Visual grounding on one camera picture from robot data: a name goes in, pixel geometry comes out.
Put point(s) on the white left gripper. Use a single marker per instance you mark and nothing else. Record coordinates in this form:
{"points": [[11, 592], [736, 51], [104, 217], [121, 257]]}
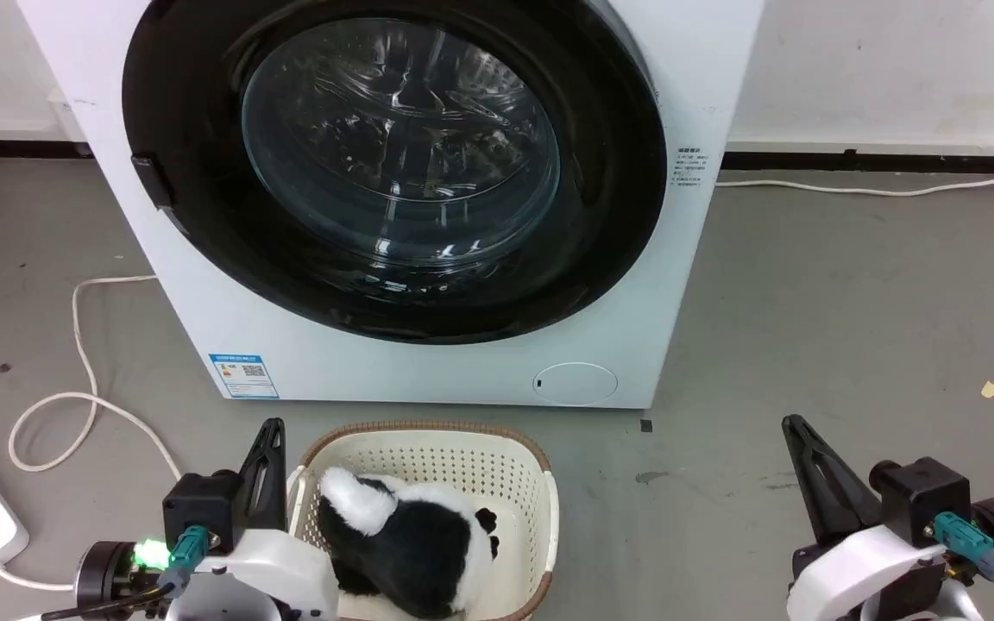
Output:
{"points": [[281, 569]]}

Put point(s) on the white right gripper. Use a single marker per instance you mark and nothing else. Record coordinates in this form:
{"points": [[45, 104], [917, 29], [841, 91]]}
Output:
{"points": [[859, 569]]}

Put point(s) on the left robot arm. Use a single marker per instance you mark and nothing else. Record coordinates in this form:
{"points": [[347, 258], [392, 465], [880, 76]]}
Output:
{"points": [[104, 571]]}

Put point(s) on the white front-load washing machine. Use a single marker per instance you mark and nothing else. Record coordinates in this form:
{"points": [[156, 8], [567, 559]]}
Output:
{"points": [[428, 371]]}

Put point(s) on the black round washer door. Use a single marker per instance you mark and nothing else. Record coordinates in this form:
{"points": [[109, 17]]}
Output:
{"points": [[618, 216]]}

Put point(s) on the blue energy label sticker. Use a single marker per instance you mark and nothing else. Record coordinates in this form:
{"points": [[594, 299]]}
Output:
{"points": [[243, 375]]}

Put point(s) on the black and white panda plush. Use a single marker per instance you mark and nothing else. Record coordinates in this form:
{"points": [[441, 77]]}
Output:
{"points": [[411, 543]]}

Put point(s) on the cream plastic laundry basket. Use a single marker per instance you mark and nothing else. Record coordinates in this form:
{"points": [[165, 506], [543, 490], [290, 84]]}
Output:
{"points": [[428, 457]]}

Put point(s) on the round white filter cover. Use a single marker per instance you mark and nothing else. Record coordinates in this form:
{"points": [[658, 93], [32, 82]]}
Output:
{"points": [[575, 384]]}

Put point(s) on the small text warning sticker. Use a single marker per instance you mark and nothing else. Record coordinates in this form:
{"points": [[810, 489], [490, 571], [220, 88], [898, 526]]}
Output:
{"points": [[693, 166]]}

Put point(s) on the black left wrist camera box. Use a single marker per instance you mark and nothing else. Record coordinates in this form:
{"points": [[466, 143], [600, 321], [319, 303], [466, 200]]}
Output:
{"points": [[199, 504]]}

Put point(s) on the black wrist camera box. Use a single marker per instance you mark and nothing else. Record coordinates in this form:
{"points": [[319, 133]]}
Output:
{"points": [[924, 496], [199, 504]]}

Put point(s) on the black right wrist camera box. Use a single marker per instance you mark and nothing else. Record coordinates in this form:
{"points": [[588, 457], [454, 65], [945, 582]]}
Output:
{"points": [[924, 496]]}

